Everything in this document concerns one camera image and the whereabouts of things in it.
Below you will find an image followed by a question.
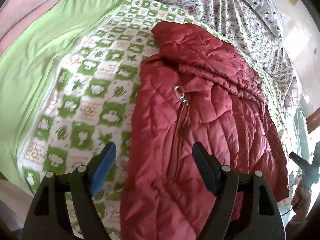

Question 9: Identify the red quilted puffer jacket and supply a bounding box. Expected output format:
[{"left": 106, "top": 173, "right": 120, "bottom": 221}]
[{"left": 120, "top": 22, "right": 289, "bottom": 239}]

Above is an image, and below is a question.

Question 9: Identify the person's right hand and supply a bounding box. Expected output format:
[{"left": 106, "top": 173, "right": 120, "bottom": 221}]
[{"left": 291, "top": 176, "right": 312, "bottom": 219}]

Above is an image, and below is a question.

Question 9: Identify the green white checkered quilt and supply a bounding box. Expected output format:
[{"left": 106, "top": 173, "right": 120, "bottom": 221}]
[{"left": 1, "top": 0, "right": 291, "bottom": 239}]

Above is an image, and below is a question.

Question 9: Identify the blue floral pillow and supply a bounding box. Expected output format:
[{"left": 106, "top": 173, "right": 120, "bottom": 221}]
[{"left": 243, "top": 0, "right": 284, "bottom": 42}]

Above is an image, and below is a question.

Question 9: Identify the floral rose bedsheet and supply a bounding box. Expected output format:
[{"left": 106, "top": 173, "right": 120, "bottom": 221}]
[{"left": 155, "top": 0, "right": 293, "bottom": 96}]

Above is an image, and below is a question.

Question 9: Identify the pink blanket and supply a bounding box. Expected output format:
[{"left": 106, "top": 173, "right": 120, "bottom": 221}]
[{"left": 1, "top": 0, "right": 59, "bottom": 53}]

